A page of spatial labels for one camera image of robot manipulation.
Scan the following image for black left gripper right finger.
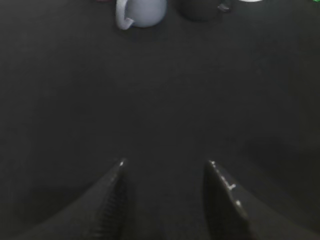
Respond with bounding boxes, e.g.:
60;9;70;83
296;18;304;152
202;160;320;240

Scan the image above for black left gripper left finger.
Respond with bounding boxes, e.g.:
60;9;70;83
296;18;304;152
18;158;128;240

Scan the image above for white ceramic mug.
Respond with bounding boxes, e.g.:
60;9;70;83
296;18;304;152
239;0;263;3

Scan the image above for black ceramic mug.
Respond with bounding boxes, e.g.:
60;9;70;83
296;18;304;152
175;0;232;22

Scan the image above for grey ceramic mug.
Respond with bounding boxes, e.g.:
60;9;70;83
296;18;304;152
115;0;168;30

